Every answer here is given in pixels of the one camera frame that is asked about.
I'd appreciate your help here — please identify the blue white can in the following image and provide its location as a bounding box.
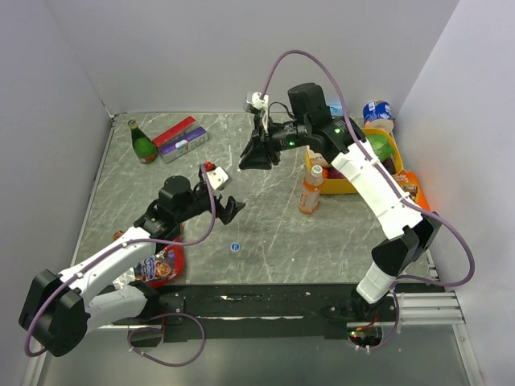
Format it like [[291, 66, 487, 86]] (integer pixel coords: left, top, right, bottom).
[[363, 100, 394, 133]]

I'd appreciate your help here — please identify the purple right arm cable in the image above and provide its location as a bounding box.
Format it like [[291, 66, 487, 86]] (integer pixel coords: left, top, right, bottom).
[[260, 49, 474, 289]]

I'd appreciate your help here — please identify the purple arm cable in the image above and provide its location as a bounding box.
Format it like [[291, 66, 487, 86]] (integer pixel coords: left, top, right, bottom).
[[23, 168, 220, 358], [260, 49, 474, 289]]

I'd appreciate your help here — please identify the purple silver box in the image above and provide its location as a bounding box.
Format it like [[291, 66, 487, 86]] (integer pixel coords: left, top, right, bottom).
[[159, 127, 208, 163]]

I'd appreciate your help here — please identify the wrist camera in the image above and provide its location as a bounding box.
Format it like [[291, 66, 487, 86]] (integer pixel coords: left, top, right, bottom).
[[243, 92, 269, 115], [203, 162, 232, 191]]

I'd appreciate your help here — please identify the orange tea bottle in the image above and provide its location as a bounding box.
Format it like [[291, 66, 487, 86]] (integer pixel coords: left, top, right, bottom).
[[298, 170, 324, 215]]

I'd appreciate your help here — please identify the white bottle cap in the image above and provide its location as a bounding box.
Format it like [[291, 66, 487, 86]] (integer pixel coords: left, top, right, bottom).
[[311, 165, 323, 176]]

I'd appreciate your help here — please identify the red flat box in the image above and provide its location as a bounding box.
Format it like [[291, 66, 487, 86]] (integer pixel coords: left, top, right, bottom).
[[152, 116, 200, 147]]

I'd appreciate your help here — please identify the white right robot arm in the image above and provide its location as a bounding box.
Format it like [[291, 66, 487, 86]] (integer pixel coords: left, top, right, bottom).
[[239, 83, 440, 321]]

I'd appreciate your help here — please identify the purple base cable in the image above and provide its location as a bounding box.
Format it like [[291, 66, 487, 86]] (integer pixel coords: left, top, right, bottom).
[[127, 313, 206, 368]]

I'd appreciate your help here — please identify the green cabbage toy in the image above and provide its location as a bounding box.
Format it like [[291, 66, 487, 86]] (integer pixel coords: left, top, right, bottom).
[[367, 134, 394, 162]]

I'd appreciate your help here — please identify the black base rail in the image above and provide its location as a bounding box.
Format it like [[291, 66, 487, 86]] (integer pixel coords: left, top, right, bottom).
[[112, 283, 446, 343]]

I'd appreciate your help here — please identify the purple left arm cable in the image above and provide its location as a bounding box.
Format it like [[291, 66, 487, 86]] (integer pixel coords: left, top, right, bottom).
[[23, 168, 220, 358]]

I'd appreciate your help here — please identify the red snack bag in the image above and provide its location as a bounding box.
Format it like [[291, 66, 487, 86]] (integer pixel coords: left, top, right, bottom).
[[113, 245, 185, 290]]

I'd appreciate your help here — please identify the yellow plastic basket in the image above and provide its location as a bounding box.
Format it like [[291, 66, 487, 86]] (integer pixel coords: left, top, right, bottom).
[[305, 128, 403, 195]]

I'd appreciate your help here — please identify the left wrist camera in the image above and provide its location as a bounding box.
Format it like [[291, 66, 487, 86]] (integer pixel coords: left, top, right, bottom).
[[203, 162, 232, 191]]

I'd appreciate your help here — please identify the purple eggplant toy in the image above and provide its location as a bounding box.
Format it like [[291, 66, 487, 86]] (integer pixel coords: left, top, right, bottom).
[[382, 158, 396, 175]]

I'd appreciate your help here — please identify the green glass bottle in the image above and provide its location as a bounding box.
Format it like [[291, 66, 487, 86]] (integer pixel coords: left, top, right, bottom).
[[128, 120, 158, 164]]

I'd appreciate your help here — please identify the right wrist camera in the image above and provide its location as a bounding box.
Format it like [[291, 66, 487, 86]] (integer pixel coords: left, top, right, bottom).
[[243, 92, 269, 115]]

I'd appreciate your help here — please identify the orange razor package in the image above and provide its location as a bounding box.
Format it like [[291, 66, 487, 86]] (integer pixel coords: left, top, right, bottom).
[[393, 170, 431, 211]]

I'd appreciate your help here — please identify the blue tissue pack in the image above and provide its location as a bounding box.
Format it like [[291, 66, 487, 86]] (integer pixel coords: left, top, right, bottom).
[[328, 103, 348, 117]]

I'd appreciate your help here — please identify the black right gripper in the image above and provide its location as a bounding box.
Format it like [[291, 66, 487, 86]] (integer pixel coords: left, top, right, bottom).
[[238, 115, 310, 171]]

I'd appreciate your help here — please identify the blue bottle cap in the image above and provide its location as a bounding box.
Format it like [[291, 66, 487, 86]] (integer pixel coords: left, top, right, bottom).
[[230, 242, 241, 252]]

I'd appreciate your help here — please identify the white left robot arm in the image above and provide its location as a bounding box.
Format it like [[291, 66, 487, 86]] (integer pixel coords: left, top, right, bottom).
[[19, 167, 245, 357]]

